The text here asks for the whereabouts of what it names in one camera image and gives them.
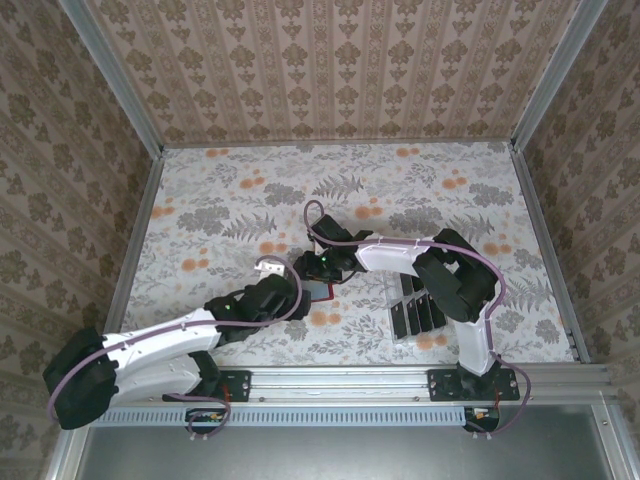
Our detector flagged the red card holder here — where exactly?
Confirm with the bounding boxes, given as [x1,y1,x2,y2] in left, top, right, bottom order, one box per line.
[298,278,336,304]

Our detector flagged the clear acrylic card stand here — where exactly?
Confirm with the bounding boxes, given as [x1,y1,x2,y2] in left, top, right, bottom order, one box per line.
[386,273,450,347]

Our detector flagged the floral patterned table cover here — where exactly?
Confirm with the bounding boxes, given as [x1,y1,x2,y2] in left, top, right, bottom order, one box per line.
[122,141,576,367]

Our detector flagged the black connector board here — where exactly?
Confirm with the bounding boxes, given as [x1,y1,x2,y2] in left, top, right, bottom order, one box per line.
[463,405,502,432]
[185,407,227,432]

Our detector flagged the grey metal panel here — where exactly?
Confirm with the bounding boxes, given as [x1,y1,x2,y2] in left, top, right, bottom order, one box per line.
[74,404,614,480]

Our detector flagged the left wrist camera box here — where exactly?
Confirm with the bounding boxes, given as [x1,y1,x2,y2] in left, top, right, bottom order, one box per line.
[253,255,287,277]

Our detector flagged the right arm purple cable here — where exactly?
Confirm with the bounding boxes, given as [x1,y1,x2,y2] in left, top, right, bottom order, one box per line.
[302,199,535,442]

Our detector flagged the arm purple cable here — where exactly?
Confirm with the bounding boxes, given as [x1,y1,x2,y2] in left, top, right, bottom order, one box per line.
[302,199,535,442]
[46,255,305,444]

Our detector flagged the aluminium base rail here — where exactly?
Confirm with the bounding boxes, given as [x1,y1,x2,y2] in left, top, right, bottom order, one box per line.
[74,363,615,402]

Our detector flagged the grey slotted cable duct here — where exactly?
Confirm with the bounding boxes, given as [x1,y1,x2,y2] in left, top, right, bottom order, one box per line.
[92,405,467,426]

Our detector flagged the aluminium table side rail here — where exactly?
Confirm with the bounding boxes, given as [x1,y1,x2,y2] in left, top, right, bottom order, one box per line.
[102,149,165,334]
[508,147,592,364]

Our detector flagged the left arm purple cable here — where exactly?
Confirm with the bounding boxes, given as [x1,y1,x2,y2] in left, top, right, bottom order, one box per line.
[46,255,305,444]

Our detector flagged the aluminium frame post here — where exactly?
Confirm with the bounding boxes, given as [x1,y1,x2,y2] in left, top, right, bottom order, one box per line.
[58,0,167,157]
[510,0,610,152]

